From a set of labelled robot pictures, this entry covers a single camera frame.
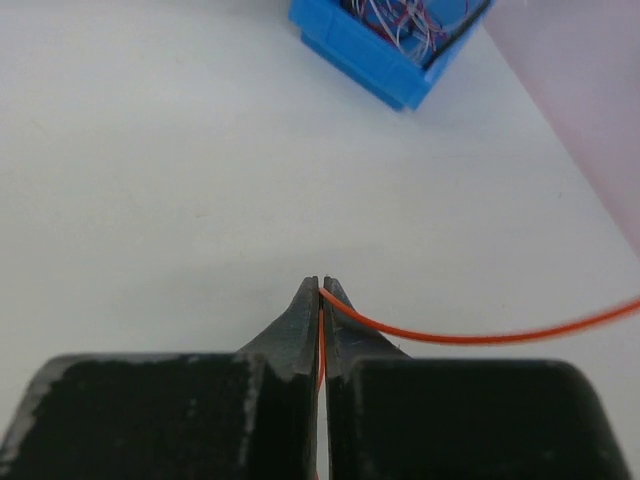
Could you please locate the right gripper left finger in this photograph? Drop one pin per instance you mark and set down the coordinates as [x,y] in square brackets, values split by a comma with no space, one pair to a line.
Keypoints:
[247,414]

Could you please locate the blue plastic bin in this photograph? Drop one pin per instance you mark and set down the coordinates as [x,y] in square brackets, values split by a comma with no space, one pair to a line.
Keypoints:
[397,50]

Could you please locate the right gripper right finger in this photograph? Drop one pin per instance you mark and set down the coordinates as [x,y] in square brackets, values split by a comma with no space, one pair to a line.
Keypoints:
[392,416]

